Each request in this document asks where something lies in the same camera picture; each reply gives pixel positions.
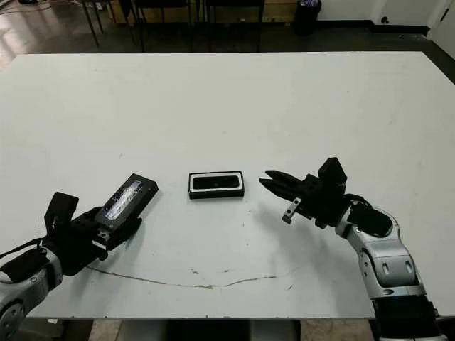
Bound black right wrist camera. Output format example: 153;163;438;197
317;156;348;191

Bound black box lid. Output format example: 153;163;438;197
94;173;159;231

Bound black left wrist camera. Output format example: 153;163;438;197
43;191;80;237

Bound white door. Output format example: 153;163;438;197
426;0;455;61

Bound black metal table leg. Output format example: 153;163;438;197
81;0;100;48

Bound black trash bin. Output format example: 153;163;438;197
294;0;323;36

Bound black box with white insert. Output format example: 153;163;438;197
187;170;246;201

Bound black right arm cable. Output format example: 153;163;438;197
346;197;374;214

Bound black wall baseboard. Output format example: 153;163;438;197
316;19;427;36

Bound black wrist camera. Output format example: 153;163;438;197
317;156;348;191
43;191;80;237

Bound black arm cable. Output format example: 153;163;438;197
346;197;374;214
0;239;49;260

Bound dark grey robot body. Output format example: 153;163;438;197
120;318;301;341

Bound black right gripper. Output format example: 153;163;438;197
259;170;351;228

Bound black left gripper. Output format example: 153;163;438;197
42;207;143;276

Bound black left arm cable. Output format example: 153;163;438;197
0;239;49;260

